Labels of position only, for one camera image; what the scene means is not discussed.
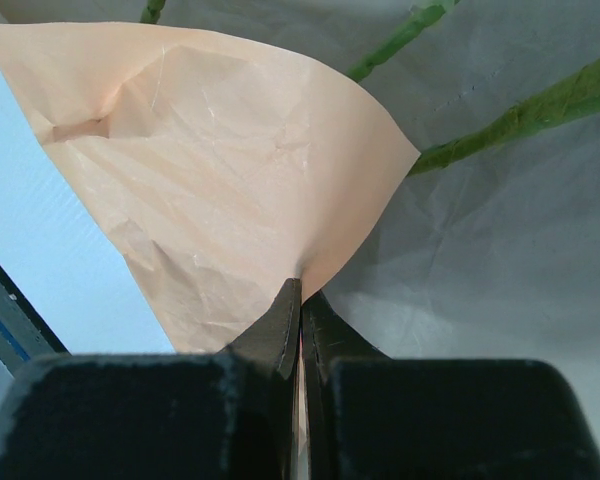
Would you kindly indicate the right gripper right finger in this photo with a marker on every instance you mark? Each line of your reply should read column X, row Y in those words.
column 374, row 417

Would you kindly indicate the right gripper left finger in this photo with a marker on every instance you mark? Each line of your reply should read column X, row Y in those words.
column 225, row 415

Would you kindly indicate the orange beige wrapping paper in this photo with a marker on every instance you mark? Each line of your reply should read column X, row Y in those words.
column 158, row 183

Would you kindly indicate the pink fake flower stem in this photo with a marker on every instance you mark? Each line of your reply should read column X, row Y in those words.
column 572, row 98

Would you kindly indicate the brown orange fake flower stem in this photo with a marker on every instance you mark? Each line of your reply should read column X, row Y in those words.
column 419, row 19

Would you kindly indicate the white fake flower stem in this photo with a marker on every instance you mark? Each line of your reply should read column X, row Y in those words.
column 151, row 12

